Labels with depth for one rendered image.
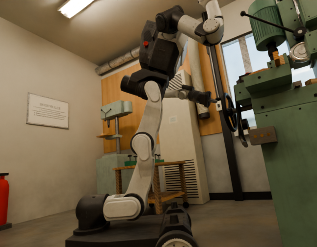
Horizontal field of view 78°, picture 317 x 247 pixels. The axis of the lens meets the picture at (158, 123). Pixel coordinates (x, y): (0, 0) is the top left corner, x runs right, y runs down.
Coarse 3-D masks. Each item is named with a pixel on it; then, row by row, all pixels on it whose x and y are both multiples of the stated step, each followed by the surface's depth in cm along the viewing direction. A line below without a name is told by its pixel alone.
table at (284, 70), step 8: (288, 64) 93; (264, 72) 99; (272, 72) 97; (280, 72) 95; (288, 72) 93; (248, 80) 103; (256, 80) 100; (264, 80) 98; (272, 80) 98; (280, 80) 99; (288, 80) 100; (248, 88) 105; (256, 88) 106; (264, 88) 107; (240, 96) 124; (248, 96) 121; (240, 104) 134; (248, 104) 136
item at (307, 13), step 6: (300, 0) 106; (306, 0) 105; (312, 0) 103; (300, 6) 106; (306, 6) 104; (312, 6) 103; (300, 12) 110; (306, 12) 104; (312, 12) 102; (306, 18) 104; (312, 18) 102; (306, 24) 106; (312, 24) 106
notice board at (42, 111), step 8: (32, 96) 280; (40, 96) 290; (32, 104) 278; (40, 104) 287; (48, 104) 298; (56, 104) 309; (64, 104) 321; (32, 112) 276; (40, 112) 285; (48, 112) 295; (56, 112) 307; (64, 112) 318; (32, 120) 274; (40, 120) 283; (48, 120) 293; (56, 120) 304; (64, 120) 316
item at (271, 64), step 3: (273, 60) 124; (291, 60) 118; (267, 63) 126; (270, 63) 124; (273, 63) 124; (291, 63) 118; (267, 66) 126; (270, 66) 125; (273, 66) 124; (291, 66) 120
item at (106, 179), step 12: (108, 108) 316; (120, 108) 302; (108, 120) 324; (108, 156) 294; (120, 156) 277; (132, 156) 299; (96, 168) 290; (108, 168) 277; (108, 180) 273; (108, 192) 270
